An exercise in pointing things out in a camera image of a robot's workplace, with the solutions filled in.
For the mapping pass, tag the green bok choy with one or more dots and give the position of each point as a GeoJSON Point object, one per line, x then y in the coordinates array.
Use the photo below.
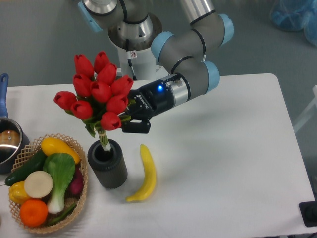
{"type": "Point", "coordinates": [61, 167]}

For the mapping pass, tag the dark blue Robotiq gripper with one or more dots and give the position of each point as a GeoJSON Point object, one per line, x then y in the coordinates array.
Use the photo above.
{"type": "Point", "coordinates": [150, 100]}

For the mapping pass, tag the yellow bell pepper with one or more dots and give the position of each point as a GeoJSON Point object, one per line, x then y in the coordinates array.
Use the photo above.
{"type": "Point", "coordinates": [17, 193]}

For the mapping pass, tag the yellow banana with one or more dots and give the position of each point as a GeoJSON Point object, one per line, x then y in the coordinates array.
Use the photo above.
{"type": "Point", "coordinates": [150, 177]}

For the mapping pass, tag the red tulip bouquet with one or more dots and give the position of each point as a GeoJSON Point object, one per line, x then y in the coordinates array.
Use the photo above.
{"type": "Point", "coordinates": [99, 98]}

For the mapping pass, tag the orange fruit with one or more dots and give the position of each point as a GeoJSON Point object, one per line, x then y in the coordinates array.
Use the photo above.
{"type": "Point", "coordinates": [33, 212]}

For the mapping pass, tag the black device at table edge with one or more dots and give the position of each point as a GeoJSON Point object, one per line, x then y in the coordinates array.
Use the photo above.
{"type": "Point", "coordinates": [309, 213]}

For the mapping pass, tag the purple sweet potato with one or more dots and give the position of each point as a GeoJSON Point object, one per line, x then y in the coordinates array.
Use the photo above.
{"type": "Point", "coordinates": [77, 183]}

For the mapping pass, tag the dark green cucumber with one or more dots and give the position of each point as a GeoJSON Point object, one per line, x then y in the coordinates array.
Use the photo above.
{"type": "Point", "coordinates": [35, 163]}

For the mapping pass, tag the dark grey ribbed vase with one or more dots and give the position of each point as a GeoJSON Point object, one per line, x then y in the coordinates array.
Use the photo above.
{"type": "Point", "coordinates": [108, 166]}

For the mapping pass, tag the white frame at right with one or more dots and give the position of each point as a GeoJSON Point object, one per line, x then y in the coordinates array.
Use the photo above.
{"type": "Point", "coordinates": [306, 113]}

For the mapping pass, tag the woven wicker basket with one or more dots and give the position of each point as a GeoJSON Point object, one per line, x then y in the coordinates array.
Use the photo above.
{"type": "Point", "coordinates": [76, 202]}

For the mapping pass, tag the blue plastic bag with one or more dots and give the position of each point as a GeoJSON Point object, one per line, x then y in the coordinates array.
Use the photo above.
{"type": "Point", "coordinates": [296, 15]}

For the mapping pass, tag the yellow squash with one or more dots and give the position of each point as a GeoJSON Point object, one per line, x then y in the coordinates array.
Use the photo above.
{"type": "Point", "coordinates": [53, 145]}

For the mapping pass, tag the green chili pepper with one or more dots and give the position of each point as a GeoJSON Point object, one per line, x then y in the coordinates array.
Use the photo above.
{"type": "Point", "coordinates": [62, 216]}

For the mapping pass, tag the white round radish slice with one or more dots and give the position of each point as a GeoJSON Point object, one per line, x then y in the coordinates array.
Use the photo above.
{"type": "Point", "coordinates": [38, 184]}

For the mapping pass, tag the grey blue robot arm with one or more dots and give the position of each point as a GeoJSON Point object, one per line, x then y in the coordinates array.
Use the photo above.
{"type": "Point", "coordinates": [174, 67]}

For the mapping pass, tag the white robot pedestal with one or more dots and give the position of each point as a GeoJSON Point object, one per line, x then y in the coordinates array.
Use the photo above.
{"type": "Point", "coordinates": [133, 42]}

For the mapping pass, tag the blue handled saucepan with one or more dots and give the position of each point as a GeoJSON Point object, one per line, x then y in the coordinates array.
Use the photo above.
{"type": "Point", "coordinates": [12, 137]}

